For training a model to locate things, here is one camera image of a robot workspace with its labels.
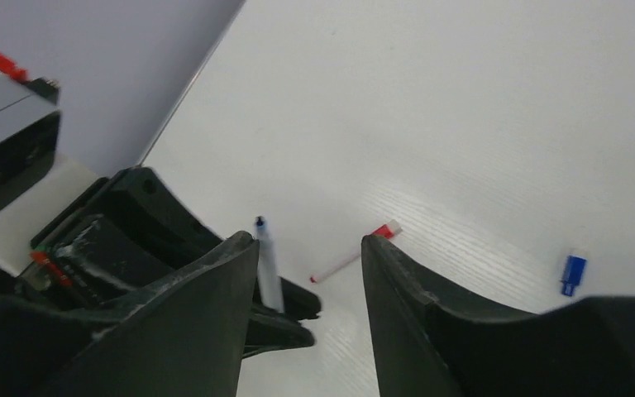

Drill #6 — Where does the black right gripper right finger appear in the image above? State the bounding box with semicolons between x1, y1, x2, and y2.
360;236;635;396

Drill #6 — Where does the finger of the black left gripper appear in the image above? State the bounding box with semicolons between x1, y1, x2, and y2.
243;278;322;358

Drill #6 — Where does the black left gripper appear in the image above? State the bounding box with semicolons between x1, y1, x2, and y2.
0;155;222;307

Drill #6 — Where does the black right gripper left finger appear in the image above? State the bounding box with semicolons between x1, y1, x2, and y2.
0;232;258;396

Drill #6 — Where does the white blue marker pen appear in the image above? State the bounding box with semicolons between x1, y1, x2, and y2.
255;216;285;313

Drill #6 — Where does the white red marker pen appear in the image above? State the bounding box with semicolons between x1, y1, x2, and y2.
309;242;361;284

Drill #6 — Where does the blue pen cap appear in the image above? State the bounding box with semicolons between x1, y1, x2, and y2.
561;252;588;297

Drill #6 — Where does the red pen cap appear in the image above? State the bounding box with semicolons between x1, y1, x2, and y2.
371;219;402;239

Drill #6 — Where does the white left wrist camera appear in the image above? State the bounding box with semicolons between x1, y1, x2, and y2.
0;52;61;211

